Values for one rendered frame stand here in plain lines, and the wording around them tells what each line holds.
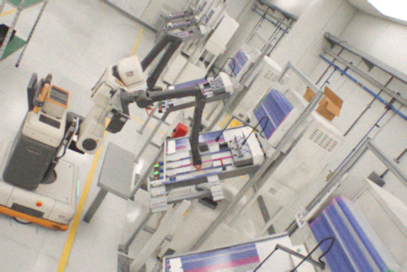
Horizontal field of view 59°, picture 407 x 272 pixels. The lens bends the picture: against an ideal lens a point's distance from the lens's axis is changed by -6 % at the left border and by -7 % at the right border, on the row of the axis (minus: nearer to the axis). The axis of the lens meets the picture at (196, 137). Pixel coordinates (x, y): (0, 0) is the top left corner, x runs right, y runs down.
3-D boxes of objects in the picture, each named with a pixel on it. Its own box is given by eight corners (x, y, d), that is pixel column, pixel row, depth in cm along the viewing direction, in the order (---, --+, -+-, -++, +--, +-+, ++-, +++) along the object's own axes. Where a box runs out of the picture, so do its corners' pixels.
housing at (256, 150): (254, 172, 280) (252, 156, 274) (243, 142, 324) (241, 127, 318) (265, 170, 280) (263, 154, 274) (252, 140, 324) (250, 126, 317)
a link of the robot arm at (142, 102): (202, 79, 246) (206, 88, 238) (203, 97, 255) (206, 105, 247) (134, 90, 239) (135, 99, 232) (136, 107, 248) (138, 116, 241)
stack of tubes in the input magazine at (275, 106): (267, 140, 271) (290, 110, 261) (253, 112, 316) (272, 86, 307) (280, 148, 274) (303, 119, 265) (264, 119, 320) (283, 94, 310)
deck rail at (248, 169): (166, 190, 280) (163, 183, 277) (166, 188, 281) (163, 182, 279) (260, 172, 278) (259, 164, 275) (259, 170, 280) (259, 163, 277)
